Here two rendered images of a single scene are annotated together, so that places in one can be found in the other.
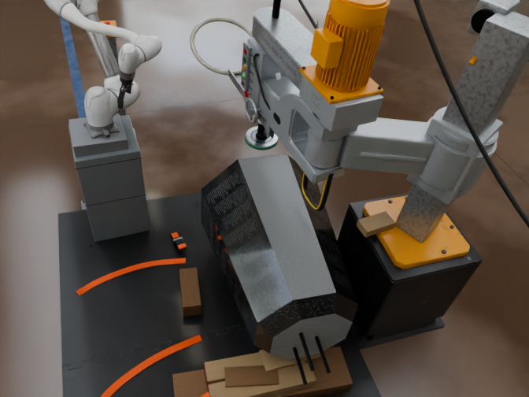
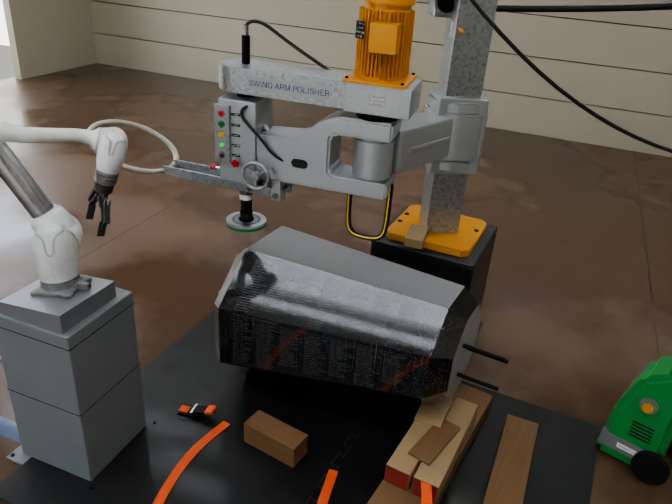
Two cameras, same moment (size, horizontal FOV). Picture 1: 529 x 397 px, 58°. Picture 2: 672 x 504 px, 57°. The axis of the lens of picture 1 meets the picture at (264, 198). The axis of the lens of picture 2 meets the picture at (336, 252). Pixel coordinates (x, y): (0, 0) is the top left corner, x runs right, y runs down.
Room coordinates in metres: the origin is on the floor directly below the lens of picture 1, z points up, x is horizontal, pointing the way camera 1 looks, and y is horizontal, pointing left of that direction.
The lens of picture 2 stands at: (-0.04, 1.79, 2.28)
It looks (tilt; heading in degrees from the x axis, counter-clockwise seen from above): 28 degrees down; 316
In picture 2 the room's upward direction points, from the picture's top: 4 degrees clockwise
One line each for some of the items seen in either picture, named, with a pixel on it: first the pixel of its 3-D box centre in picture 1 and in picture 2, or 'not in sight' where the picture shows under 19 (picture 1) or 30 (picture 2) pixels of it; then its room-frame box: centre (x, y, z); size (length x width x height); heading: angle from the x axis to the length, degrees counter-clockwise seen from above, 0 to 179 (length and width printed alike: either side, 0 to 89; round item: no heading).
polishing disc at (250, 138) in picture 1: (261, 136); (246, 219); (2.47, 0.07, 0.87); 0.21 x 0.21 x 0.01
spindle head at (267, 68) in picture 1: (274, 85); (260, 142); (2.40, 0.03, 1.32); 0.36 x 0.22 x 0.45; 31
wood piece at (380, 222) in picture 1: (375, 224); (416, 236); (1.89, -0.66, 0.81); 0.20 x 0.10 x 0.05; 121
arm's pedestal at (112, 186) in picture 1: (111, 180); (76, 375); (2.34, 1.09, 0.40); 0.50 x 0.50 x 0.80; 27
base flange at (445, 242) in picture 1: (415, 228); (437, 228); (1.95, -0.92, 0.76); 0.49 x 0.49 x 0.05; 23
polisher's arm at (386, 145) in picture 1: (414, 148); (430, 135); (1.93, -0.72, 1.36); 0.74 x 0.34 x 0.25; 94
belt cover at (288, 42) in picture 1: (304, 63); (314, 89); (2.17, -0.11, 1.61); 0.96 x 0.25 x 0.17; 31
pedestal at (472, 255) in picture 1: (395, 266); (428, 286); (1.95, -0.92, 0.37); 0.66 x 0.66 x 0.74; 23
